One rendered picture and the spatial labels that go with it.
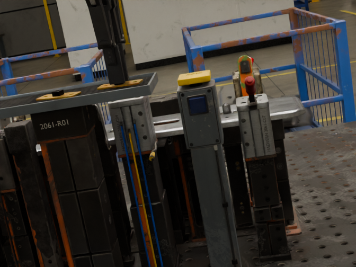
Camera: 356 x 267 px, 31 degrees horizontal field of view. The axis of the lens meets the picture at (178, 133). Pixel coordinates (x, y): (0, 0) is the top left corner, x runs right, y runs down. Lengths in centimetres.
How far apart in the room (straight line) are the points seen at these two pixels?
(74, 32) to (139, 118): 814
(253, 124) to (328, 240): 35
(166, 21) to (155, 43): 35
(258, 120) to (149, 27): 808
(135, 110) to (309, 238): 51
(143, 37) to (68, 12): 111
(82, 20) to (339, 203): 793
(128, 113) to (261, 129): 28
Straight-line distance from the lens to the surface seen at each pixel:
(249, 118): 135
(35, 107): 119
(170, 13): 939
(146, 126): 136
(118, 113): 136
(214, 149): 120
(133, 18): 940
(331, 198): 177
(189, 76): 120
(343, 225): 161
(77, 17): 945
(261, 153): 137
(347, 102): 350
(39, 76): 345
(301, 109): 149
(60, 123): 122
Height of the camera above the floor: 136
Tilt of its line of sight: 14 degrees down
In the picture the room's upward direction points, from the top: 10 degrees counter-clockwise
